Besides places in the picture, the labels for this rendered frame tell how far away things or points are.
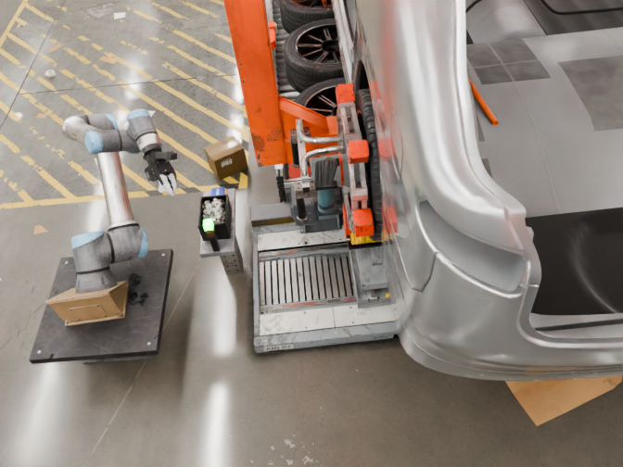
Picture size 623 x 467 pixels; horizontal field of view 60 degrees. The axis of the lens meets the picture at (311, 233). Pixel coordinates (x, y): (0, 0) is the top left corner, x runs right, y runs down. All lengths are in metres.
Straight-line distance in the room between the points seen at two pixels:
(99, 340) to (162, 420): 0.48
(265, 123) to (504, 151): 1.15
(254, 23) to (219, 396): 1.73
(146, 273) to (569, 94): 2.15
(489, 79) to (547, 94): 0.25
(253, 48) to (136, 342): 1.44
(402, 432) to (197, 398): 1.00
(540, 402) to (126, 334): 1.96
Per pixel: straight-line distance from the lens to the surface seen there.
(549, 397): 2.84
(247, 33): 2.47
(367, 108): 2.16
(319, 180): 2.13
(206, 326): 2.99
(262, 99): 2.65
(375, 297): 2.77
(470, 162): 1.27
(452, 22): 1.53
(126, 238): 2.76
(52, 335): 2.90
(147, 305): 2.79
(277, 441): 2.66
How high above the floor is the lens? 2.50
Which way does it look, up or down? 50 degrees down
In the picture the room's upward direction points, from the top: 7 degrees counter-clockwise
